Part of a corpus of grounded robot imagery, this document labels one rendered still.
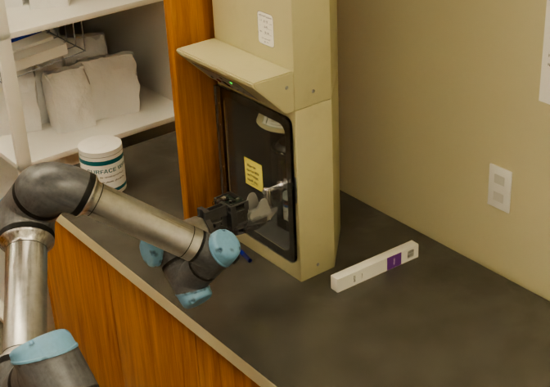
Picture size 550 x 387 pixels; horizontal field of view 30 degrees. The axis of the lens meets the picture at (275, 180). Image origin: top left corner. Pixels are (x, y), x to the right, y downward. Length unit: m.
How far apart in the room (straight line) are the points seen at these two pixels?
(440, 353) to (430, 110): 0.66
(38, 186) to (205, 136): 0.72
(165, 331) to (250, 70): 0.77
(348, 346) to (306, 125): 0.52
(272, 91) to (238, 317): 0.56
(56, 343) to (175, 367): 0.93
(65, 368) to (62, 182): 0.42
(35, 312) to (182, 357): 0.71
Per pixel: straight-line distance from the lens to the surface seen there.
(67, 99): 3.56
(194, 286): 2.29
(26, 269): 2.13
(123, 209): 2.15
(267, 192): 2.48
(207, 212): 2.38
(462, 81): 2.58
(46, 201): 2.12
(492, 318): 2.49
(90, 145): 3.08
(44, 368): 1.88
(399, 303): 2.53
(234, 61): 2.42
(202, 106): 2.69
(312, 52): 2.37
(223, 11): 2.53
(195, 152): 2.73
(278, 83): 2.33
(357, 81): 2.88
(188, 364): 2.70
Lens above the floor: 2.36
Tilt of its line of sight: 27 degrees down
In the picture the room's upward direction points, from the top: 3 degrees counter-clockwise
